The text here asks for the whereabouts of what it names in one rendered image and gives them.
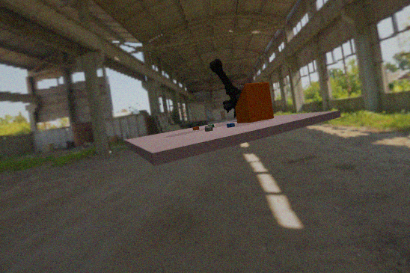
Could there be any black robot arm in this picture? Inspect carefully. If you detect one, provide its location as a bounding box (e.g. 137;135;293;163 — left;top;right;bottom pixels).
210;59;242;111

